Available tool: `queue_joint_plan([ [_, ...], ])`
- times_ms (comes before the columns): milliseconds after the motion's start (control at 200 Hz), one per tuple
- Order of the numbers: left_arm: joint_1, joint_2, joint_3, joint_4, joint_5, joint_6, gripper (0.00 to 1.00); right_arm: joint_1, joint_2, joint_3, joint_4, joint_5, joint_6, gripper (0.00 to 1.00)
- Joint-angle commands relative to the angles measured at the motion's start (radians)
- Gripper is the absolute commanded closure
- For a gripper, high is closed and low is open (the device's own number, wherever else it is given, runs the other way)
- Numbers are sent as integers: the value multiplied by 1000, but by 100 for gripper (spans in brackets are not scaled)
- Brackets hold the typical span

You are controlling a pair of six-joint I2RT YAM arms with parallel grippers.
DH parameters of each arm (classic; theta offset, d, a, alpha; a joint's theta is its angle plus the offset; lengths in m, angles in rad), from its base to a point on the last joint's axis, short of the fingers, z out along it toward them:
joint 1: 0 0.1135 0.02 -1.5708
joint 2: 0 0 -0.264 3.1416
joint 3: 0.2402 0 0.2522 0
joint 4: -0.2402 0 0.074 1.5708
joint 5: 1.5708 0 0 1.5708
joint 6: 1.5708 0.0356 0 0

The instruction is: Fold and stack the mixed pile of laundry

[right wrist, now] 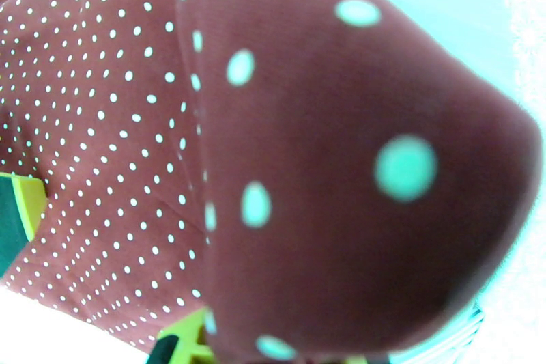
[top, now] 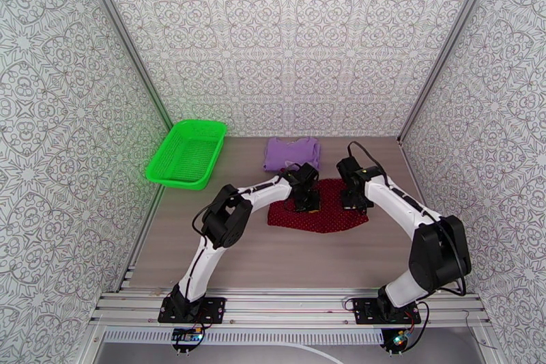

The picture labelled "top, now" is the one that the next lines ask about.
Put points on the dark red dotted garment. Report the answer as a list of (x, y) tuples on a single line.
[(328, 217)]

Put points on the purple shirt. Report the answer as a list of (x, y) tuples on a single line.
[(286, 153)]

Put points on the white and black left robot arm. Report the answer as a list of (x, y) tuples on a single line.
[(226, 217)]

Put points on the green plastic mesh basket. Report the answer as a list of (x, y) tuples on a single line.
[(187, 158)]

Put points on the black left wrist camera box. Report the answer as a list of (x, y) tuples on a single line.
[(309, 173)]

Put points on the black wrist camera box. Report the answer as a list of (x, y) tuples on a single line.
[(347, 168), (309, 173)]

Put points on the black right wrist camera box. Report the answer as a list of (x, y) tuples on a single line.
[(347, 168)]

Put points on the right aluminium table side rail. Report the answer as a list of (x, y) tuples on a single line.
[(408, 160)]

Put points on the aluminium table side rail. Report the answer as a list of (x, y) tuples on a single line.
[(408, 160), (141, 243)]

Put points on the aluminium frame crossbeam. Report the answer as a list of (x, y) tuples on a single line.
[(290, 307)]

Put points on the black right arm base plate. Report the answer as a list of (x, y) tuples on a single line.
[(362, 311)]

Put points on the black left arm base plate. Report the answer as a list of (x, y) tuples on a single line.
[(213, 309)]

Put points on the left aluminium table side rail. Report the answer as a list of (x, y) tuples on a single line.
[(141, 243)]

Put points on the right aluminium corner post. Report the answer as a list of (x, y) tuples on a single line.
[(450, 38)]

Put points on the aluminium corner post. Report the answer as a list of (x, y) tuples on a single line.
[(450, 38), (124, 38)]

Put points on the left aluminium corner post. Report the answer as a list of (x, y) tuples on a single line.
[(124, 38)]

